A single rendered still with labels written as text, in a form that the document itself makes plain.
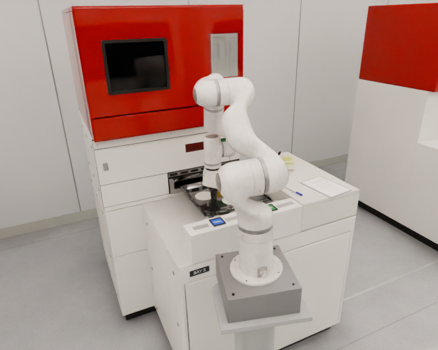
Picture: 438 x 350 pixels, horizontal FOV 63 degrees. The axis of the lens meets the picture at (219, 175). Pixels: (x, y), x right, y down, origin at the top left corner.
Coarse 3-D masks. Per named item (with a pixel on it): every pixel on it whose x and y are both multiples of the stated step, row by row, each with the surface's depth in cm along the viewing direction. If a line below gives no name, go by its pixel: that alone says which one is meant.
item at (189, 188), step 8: (192, 184) 202; (200, 184) 202; (192, 192) 193; (200, 200) 184; (208, 200) 184; (216, 200) 184; (256, 200) 183; (208, 208) 176; (216, 208) 176; (224, 208) 176
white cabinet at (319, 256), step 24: (144, 216) 200; (288, 240) 169; (312, 240) 176; (336, 240) 184; (168, 264) 163; (312, 264) 182; (336, 264) 191; (168, 288) 174; (192, 288) 154; (312, 288) 190; (336, 288) 199; (168, 312) 187; (192, 312) 159; (312, 312) 197; (336, 312) 208; (168, 336) 201; (192, 336) 164; (216, 336) 171; (288, 336) 196
